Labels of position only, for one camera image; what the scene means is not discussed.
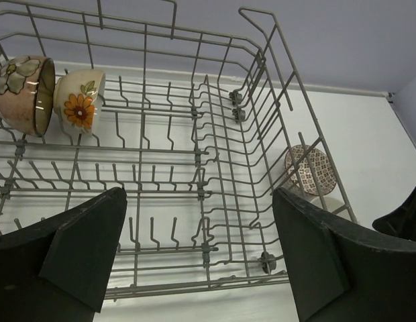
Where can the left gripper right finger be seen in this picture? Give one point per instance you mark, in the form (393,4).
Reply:
(342,271)

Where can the patterned grey bowl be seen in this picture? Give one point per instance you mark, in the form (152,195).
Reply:
(309,172)

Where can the grey wire dish rack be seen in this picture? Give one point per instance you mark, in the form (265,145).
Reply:
(195,126)

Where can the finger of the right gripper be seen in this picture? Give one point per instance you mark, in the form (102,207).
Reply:
(401,222)

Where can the brown glazed bowl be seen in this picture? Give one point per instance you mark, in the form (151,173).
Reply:
(27,86)

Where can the white bowl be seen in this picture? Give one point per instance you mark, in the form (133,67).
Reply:
(78,100)

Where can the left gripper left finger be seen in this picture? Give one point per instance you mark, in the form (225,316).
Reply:
(58,269)

